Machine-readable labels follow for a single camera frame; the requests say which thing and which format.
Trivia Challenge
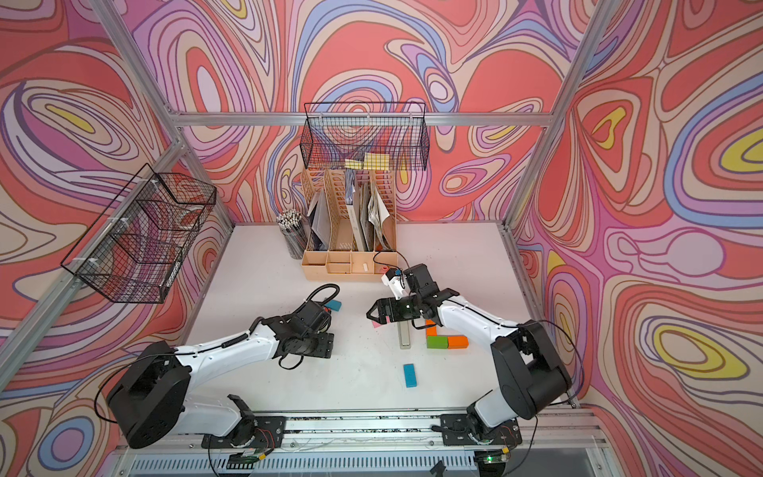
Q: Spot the yellow sticky note block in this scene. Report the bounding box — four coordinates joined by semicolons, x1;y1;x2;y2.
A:
344;153;391;171

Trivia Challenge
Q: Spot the left black wire basket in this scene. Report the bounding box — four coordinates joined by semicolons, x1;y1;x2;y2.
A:
61;164;217;304

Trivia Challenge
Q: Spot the back black wire basket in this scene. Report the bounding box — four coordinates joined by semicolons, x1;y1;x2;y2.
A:
299;101;430;172

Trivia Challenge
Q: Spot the dark green block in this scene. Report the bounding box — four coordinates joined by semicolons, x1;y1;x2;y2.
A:
426;335;449;350

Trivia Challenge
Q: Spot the orange block front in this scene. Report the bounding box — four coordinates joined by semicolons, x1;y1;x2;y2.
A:
425;320;437;337

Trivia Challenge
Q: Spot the metal base rail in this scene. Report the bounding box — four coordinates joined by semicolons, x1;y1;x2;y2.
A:
203;409;610;474

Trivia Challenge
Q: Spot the beige desk organizer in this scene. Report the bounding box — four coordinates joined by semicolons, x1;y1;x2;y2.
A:
301;169;403;282

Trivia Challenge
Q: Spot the teal block front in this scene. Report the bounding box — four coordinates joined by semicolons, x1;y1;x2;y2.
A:
403;364;417;389

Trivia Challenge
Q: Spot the clear cup of pencils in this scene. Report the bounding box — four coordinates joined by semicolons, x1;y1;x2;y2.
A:
276;210;310;260

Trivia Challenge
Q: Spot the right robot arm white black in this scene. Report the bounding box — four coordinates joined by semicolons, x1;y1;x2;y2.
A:
367;264;572;445

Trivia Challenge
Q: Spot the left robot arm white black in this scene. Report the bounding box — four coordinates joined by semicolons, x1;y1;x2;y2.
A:
107;300;334;449

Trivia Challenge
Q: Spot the black white stapler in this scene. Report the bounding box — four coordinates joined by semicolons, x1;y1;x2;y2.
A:
397;322;411;350

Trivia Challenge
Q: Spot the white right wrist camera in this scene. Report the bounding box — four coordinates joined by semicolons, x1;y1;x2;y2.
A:
381;268;409;300

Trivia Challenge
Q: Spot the orange block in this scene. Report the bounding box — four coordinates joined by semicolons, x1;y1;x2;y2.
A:
425;320;437;337
447;336;470;349

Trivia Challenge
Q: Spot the teal block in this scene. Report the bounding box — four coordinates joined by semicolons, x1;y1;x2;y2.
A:
325;300;342;312
403;364;417;389

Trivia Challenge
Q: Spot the black wire basket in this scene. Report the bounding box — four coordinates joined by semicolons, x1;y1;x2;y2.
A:
61;164;217;304
299;101;430;172

